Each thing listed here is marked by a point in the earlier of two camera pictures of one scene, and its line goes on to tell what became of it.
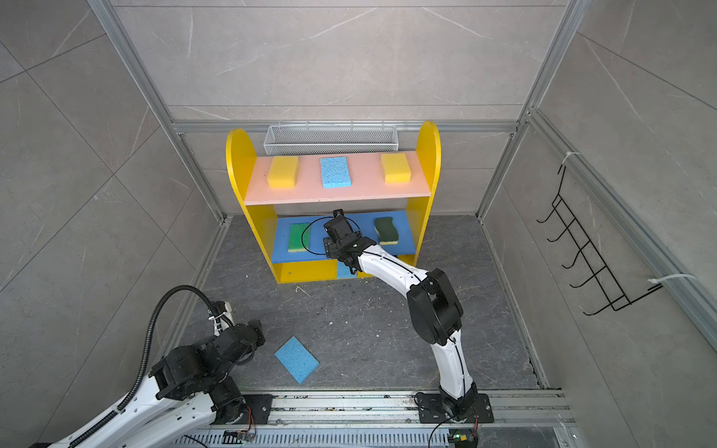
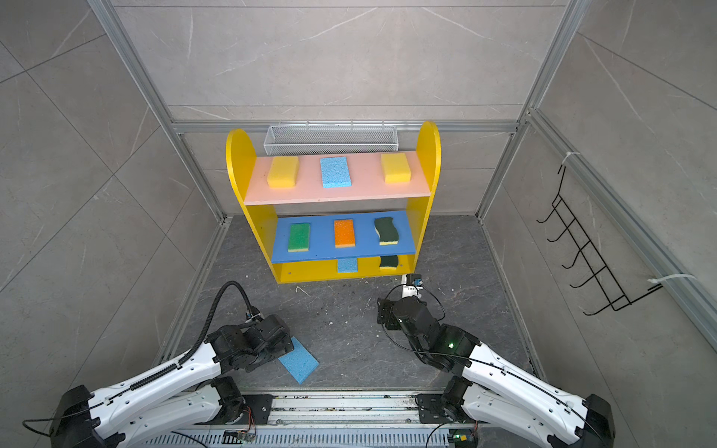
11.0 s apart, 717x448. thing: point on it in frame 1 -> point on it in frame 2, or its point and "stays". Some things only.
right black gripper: x=330 y=248 -> x=384 y=312
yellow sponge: x=396 y=168 stays
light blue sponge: x=335 y=173 stays
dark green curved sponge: x=386 y=231 stays
